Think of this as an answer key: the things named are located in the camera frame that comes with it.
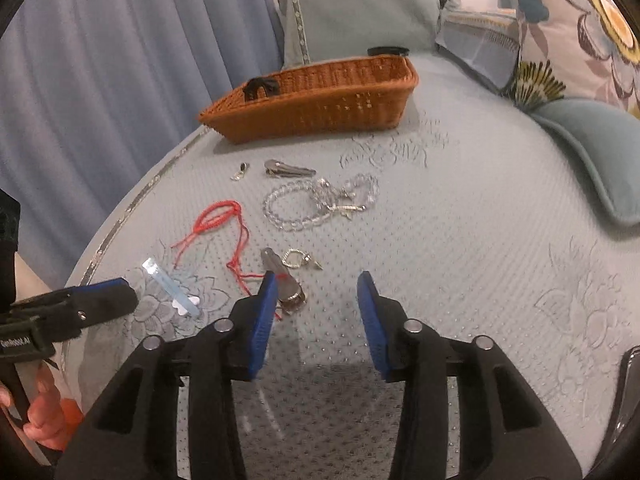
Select silver ring earring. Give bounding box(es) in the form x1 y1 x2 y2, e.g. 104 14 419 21
281 248 322 273

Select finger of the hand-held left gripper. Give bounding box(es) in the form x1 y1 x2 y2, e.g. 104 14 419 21
10 278 129 311
27 287 139 343

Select teal cushion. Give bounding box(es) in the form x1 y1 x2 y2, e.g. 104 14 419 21
530 99 640 226

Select person's dark clothing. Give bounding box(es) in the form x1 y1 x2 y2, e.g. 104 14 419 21
0 190 23 306

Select grey-blue quilted sofa cover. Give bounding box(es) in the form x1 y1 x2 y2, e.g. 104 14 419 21
62 52 640 480

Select floral pillow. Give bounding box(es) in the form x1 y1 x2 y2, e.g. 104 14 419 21
502 0 640 121

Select patterned fringed cushion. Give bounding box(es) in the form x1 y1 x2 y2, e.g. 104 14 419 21
435 7 523 96

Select silver hair clip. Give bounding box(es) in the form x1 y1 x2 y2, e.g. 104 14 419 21
264 159 317 179

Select blue curtain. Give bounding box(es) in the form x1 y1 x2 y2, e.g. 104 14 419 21
0 0 286 291

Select red string bracelet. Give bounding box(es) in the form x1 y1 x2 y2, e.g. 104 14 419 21
171 200 291 316

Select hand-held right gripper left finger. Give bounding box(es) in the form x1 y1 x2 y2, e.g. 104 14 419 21
55 270 281 480

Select teal quilted armrest cover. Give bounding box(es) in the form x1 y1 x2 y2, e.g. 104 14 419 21
277 0 458 71

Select black hair band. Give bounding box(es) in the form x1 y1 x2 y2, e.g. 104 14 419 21
243 78 280 100

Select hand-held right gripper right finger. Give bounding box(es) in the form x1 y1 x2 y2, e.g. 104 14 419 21
356 270 583 480

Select clear crystal bead bracelet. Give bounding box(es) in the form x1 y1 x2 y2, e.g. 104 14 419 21
263 172 379 232

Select translucent blue hair clip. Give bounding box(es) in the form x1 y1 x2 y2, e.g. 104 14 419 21
141 257 202 317

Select brown wicker basket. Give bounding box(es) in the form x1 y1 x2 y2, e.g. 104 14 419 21
198 54 420 145

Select person's left hand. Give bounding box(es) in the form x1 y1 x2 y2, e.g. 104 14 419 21
0 359 77 453

